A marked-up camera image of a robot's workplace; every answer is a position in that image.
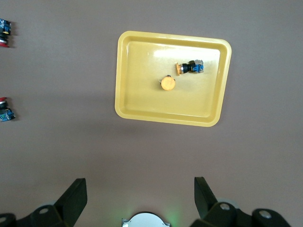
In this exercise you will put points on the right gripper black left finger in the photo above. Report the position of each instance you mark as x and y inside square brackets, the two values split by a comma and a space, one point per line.
[68, 203]

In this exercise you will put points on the red mushroom push button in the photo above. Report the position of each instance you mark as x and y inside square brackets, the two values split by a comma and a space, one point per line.
[4, 28]
[6, 114]

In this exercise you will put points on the brown table mat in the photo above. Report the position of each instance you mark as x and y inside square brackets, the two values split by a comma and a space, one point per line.
[59, 142]

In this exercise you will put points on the yellow plastic tray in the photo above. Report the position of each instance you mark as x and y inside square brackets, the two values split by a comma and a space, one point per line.
[146, 106]

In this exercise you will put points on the yellow mushroom push button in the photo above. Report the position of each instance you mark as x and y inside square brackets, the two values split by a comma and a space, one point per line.
[193, 67]
[167, 83]

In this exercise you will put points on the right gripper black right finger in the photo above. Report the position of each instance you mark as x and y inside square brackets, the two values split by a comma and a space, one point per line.
[208, 208]

